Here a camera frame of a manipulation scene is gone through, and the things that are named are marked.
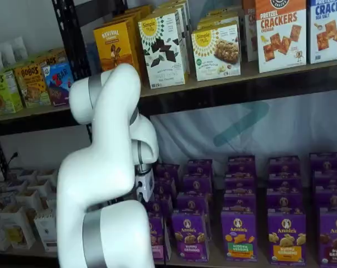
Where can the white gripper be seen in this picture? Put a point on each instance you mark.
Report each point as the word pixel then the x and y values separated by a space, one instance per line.
pixel 144 184

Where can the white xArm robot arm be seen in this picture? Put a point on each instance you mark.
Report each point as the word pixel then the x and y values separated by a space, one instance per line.
pixel 107 139

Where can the purple Annie's box violet patch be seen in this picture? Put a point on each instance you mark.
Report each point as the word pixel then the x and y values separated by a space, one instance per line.
pixel 197 184
pixel 189 240
pixel 199 167
pixel 192 203

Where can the Annie's hidden veggies box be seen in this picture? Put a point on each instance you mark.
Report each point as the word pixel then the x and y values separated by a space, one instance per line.
pixel 238 231
pixel 239 201
pixel 239 182
pixel 241 164

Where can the Simple Mills sweet thins box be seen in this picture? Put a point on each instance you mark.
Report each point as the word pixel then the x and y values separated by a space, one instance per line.
pixel 174 5
pixel 163 69

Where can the blue Zbar box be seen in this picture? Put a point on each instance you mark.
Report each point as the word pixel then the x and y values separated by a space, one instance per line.
pixel 58 86

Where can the Simple Mills bar box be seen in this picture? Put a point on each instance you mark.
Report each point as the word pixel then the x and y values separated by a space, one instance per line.
pixel 213 69
pixel 218 16

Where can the purple Annie's box orange patch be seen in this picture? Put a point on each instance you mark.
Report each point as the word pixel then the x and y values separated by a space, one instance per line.
pixel 283 201
pixel 284 164
pixel 283 182
pixel 287 237

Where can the yellow Revival snack box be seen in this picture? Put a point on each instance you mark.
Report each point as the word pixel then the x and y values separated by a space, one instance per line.
pixel 140 16
pixel 112 42

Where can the yellow Bobo's box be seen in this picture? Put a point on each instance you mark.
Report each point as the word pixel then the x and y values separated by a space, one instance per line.
pixel 31 89

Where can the orange Bobo's box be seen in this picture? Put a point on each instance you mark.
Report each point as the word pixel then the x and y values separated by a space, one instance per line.
pixel 52 58

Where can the green Bobo's box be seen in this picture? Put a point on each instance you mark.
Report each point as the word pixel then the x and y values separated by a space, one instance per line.
pixel 4 97

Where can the cheddar pretzel crackers box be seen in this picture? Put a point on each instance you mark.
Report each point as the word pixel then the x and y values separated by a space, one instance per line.
pixel 280 42
pixel 249 42

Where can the Annie's chocolate bunny grahams box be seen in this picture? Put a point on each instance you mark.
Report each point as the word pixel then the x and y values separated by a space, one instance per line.
pixel 333 199
pixel 329 178
pixel 334 237
pixel 326 162

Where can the blue sea salt crackers box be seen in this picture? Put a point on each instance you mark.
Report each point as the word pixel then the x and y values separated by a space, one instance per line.
pixel 330 33

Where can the white carton dark emblem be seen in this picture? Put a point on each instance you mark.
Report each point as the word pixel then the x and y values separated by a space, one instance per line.
pixel 45 231

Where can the white carton yellow print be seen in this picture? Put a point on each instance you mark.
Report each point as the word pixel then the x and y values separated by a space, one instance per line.
pixel 16 231

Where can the white backdrop sheet teal logo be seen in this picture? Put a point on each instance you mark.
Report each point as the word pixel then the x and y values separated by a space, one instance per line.
pixel 296 125

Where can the black wall plug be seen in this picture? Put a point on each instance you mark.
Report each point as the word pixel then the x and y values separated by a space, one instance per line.
pixel 14 155

